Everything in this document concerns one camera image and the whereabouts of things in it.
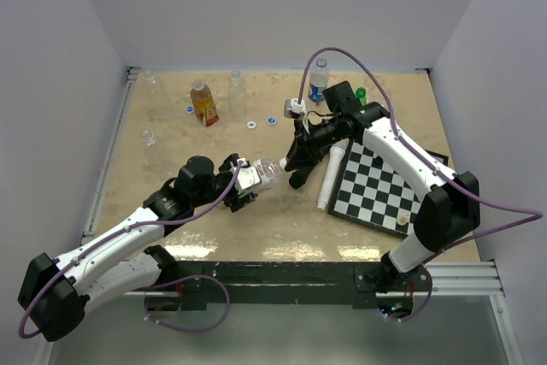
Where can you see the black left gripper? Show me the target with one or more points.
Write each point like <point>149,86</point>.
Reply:
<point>234,202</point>

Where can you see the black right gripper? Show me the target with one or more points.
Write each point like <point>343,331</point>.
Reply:
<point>303,156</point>

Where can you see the green tea label bottle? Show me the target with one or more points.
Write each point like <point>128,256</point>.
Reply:
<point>270,172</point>

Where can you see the clear plastic bottle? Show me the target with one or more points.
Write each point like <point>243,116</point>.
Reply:
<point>237,95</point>

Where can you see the clear crushed bottle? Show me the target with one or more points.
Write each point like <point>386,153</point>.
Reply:
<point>156,152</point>

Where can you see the gold label drink bottle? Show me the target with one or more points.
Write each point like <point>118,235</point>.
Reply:
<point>203,103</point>

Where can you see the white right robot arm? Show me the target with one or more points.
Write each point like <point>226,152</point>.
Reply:
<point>449,207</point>

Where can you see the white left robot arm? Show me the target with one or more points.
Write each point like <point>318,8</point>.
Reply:
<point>57,293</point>

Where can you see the blue label water bottle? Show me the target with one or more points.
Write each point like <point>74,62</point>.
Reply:
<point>318,80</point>

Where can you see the green plastic bottle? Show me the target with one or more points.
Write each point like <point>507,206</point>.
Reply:
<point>361,94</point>

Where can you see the clear bottle back left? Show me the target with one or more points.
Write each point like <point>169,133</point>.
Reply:
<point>157,93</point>

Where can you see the black microphone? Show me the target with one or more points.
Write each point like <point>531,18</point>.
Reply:
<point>299,177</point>

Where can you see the white microphone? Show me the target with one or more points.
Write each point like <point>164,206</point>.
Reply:
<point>336,155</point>

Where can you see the black white chessboard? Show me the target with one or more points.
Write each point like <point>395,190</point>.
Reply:
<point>370,193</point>

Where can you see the cream chess piece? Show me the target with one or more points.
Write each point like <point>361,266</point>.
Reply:
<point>404,219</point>

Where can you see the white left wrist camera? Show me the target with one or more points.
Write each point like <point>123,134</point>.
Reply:
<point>247,177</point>

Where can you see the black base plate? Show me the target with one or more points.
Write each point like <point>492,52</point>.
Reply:
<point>305,283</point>

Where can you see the aluminium frame rail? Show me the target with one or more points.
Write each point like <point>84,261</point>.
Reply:
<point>478,279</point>

